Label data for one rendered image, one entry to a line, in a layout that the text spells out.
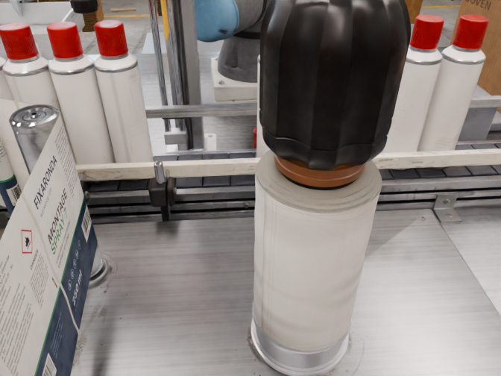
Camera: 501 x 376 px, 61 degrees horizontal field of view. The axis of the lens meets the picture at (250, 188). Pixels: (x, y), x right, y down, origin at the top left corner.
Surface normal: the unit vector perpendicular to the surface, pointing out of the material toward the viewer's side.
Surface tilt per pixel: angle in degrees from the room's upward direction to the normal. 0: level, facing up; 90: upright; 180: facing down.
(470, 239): 0
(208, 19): 96
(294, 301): 93
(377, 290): 0
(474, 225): 0
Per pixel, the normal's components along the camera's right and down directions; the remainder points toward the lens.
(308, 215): -0.27, 0.61
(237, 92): 0.12, 0.59
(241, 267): 0.00, -0.80
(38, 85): 0.61, 0.47
